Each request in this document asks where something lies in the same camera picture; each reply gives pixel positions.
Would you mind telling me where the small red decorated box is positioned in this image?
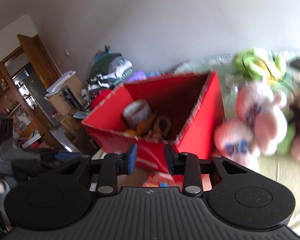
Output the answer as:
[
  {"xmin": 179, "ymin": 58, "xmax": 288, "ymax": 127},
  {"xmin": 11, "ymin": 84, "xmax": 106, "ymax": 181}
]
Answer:
[{"xmin": 142, "ymin": 172, "xmax": 183, "ymax": 191}]

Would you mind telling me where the red cardboard storage box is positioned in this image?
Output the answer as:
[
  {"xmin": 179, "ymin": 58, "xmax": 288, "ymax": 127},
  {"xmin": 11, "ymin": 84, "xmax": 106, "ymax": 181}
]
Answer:
[{"xmin": 82, "ymin": 71, "xmax": 224, "ymax": 172}]

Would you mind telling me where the green frog plush toy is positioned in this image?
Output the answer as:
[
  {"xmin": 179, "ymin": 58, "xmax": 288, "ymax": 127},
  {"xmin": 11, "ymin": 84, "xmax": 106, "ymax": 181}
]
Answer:
[{"xmin": 232, "ymin": 48, "xmax": 287, "ymax": 85}]

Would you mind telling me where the pink plush toy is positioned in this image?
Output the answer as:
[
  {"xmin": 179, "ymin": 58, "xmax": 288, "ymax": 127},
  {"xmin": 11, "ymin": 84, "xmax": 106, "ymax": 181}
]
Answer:
[{"xmin": 214, "ymin": 81, "xmax": 288, "ymax": 165}]

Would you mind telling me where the beige masking tape roll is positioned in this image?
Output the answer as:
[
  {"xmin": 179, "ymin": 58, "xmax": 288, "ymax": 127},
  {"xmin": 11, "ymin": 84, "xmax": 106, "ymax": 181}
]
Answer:
[{"xmin": 152, "ymin": 116, "xmax": 171, "ymax": 140}]

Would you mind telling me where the wooden door frame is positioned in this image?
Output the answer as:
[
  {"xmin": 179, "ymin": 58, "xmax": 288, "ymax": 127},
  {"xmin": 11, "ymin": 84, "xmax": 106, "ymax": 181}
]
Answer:
[{"xmin": 0, "ymin": 34, "xmax": 62, "ymax": 149}]

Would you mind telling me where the purple tissue pack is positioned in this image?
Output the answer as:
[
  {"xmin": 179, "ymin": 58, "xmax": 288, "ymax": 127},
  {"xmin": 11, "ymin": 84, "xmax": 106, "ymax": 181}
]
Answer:
[{"xmin": 124, "ymin": 70, "xmax": 147, "ymax": 83}]

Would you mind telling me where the orange gourd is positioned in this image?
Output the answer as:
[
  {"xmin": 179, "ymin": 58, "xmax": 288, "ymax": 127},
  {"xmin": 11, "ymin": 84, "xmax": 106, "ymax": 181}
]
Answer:
[{"xmin": 124, "ymin": 114, "xmax": 156, "ymax": 137}]

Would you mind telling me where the cardboard box with papers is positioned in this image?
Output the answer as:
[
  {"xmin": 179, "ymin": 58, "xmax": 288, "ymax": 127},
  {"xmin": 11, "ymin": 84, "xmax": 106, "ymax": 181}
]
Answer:
[{"xmin": 45, "ymin": 70, "xmax": 84, "ymax": 116}]

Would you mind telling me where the large clear printed tape roll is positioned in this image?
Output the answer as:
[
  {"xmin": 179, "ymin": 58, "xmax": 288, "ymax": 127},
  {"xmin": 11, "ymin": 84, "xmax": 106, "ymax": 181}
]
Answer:
[{"xmin": 122, "ymin": 100, "xmax": 151, "ymax": 128}]

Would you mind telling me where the pile of folded clothes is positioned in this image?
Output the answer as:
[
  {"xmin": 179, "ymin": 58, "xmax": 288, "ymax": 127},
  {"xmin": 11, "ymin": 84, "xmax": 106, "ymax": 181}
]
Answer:
[{"xmin": 87, "ymin": 46, "xmax": 133, "ymax": 93}]

